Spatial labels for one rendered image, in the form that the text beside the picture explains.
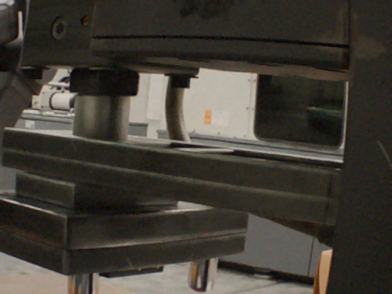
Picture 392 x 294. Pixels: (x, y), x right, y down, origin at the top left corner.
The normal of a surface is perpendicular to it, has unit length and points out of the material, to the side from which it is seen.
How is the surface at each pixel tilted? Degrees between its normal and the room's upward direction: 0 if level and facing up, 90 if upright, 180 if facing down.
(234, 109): 90
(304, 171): 90
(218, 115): 90
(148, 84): 90
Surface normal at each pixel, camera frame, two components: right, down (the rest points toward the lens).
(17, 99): 0.75, 0.29
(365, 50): -0.62, -0.01
